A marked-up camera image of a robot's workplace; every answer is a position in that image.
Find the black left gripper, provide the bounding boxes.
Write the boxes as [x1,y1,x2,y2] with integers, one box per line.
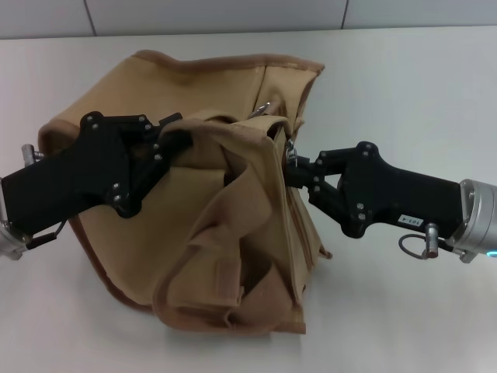
[0,112,195,242]

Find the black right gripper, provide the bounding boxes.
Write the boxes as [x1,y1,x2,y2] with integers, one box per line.
[287,142,469,239]

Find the silver zipper pull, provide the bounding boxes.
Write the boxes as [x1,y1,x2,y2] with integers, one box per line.
[285,138,300,164]

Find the khaki canvas food bag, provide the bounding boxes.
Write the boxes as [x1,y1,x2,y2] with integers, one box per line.
[37,49,334,336]

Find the silver metal ring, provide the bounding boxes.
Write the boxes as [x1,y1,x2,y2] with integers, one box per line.
[248,100,279,120]

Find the right gripper connector cable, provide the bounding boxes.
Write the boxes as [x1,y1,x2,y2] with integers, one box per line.
[398,223,447,260]

